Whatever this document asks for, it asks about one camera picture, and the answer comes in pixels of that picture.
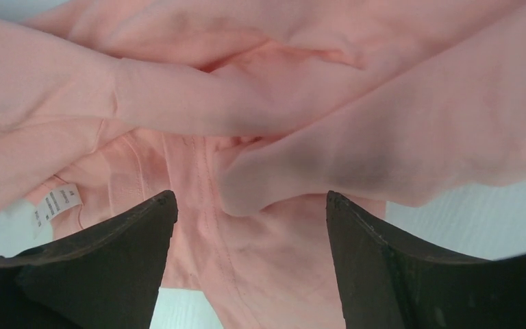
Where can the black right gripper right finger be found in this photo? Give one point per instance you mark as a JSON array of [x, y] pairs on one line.
[[389, 278]]

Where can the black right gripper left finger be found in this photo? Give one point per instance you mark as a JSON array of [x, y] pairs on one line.
[[106, 276]]

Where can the salmon pink t-shirt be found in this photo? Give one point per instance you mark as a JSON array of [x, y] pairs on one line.
[[251, 112]]

